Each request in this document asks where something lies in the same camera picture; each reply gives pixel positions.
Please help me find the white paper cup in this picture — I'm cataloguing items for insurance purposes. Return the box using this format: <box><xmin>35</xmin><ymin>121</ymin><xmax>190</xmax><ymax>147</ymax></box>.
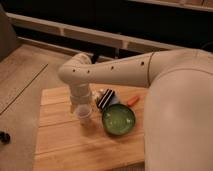
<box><xmin>74</xmin><ymin>104</ymin><xmax>92</xmax><ymax>125</ymax></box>

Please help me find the orange carrot toy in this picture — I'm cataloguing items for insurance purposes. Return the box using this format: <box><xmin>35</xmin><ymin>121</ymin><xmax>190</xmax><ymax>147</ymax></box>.
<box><xmin>127</xmin><ymin>96</ymin><xmax>140</xmax><ymax>107</ymax></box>

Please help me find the wooden board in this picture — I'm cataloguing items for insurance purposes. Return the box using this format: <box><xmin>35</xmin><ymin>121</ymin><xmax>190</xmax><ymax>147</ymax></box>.
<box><xmin>33</xmin><ymin>86</ymin><xmax>147</xmax><ymax>171</ymax></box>

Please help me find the green ceramic bowl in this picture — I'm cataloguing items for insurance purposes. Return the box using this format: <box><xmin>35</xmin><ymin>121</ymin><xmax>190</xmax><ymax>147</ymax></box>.
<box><xmin>102</xmin><ymin>104</ymin><xmax>136</xmax><ymax>136</ymax></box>

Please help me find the blue cloth piece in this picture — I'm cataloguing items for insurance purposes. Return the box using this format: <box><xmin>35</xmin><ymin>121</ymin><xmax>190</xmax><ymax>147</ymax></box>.
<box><xmin>109</xmin><ymin>96</ymin><xmax>120</xmax><ymax>106</ymax></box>

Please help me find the black table leg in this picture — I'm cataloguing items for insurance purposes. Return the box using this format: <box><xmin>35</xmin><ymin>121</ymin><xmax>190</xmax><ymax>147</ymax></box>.
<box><xmin>91</xmin><ymin>53</ymin><xmax>100</xmax><ymax>64</ymax></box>

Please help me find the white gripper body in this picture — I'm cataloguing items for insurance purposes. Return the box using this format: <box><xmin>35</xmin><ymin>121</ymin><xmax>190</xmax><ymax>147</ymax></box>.
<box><xmin>69</xmin><ymin>84</ymin><xmax>92</xmax><ymax>112</ymax></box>

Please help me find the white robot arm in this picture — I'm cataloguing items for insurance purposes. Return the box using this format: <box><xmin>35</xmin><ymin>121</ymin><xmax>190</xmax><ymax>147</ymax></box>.
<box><xmin>59</xmin><ymin>48</ymin><xmax>213</xmax><ymax>171</ymax></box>

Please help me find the black object on floor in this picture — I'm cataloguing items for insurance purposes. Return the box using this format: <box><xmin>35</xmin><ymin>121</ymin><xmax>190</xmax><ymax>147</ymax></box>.
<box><xmin>0</xmin><ymin>131</ymin><xmax>10</xmax><ymax>144</ymax></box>

